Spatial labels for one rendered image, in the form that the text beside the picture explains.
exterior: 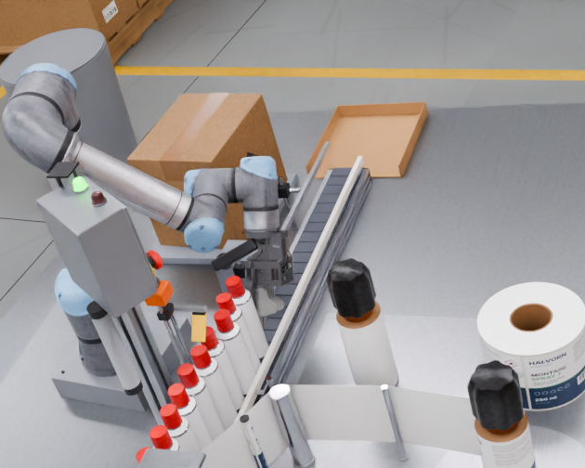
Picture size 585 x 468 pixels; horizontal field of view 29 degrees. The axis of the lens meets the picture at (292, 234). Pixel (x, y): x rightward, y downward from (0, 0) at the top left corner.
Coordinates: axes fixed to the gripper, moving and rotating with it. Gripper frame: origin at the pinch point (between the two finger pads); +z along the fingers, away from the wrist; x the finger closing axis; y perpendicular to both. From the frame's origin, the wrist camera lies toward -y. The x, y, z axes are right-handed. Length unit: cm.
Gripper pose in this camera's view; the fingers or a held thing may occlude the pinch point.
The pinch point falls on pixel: (258, 321)
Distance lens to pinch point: 243.0
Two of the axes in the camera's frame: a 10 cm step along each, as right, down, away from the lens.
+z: 0.6, 9.9, 1.4
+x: 3.9, -1.5, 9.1
